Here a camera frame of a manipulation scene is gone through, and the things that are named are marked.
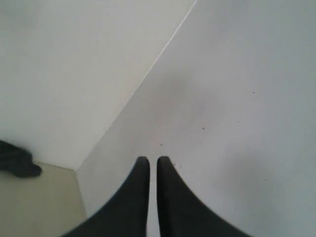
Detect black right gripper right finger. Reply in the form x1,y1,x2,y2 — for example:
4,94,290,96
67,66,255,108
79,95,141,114
157,157,248,237

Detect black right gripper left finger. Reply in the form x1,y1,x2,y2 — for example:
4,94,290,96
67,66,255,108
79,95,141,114
64,157,150,237

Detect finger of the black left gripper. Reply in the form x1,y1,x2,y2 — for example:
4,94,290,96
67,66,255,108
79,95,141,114
0,141,42,178

